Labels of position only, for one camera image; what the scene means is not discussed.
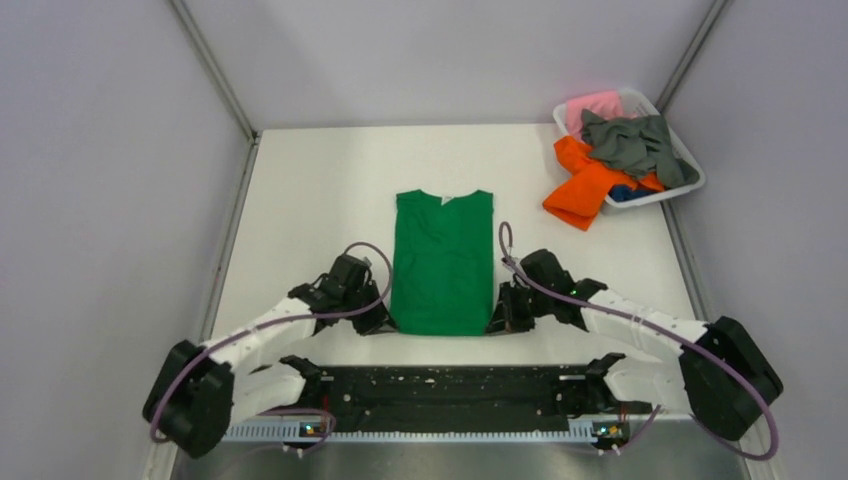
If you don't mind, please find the orange t shirt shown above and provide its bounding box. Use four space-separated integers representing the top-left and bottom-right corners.
542 135 666 231

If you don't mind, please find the white slotted cable duct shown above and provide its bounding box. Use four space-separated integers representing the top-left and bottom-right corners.
222 420 623 444

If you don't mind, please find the blue t shirt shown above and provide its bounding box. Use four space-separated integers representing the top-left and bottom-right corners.
608 184 656 203

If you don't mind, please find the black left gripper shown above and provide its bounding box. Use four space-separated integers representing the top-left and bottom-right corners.
341 278 399 335

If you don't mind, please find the pink t shirt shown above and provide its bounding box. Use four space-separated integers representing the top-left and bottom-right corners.
565 90 625 140

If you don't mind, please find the grey t shirt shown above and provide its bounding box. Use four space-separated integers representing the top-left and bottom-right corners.
581 109 701 189

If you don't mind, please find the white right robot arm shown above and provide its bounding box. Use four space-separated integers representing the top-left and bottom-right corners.
502 249 784 443

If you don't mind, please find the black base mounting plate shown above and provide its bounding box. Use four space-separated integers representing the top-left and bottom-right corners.
296 365 651 433

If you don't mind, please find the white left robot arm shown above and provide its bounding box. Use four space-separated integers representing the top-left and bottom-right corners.
142 252 390 459

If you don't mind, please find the aluminium frame rail left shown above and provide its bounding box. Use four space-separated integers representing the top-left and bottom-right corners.
168 1 257 341

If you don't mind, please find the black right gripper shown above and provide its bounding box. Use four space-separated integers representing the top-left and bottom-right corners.
486 280 553 336

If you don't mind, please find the green t shirt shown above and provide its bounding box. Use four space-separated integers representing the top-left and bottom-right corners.
390 190 495 336

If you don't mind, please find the aluminium frame rail right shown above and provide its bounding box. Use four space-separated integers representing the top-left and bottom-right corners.
654 0 733 372

